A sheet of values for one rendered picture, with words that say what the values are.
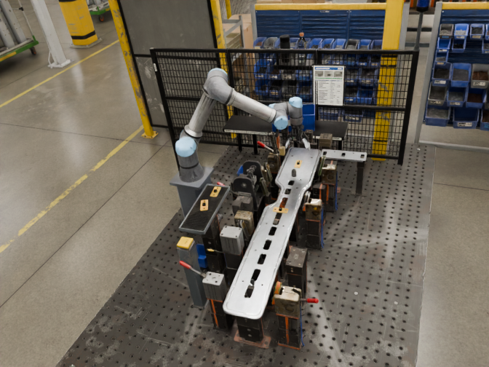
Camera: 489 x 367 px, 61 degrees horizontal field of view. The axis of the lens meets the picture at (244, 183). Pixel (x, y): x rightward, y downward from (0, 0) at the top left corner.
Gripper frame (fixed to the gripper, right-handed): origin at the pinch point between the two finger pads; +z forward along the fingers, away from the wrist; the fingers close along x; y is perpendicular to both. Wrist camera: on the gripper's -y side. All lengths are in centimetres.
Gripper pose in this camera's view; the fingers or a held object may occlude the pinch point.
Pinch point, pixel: (297, 148)
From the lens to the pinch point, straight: 262.9
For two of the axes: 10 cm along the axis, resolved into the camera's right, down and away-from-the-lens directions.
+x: 9.5, 1.0, -3.1
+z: 1.1, 8.0, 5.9
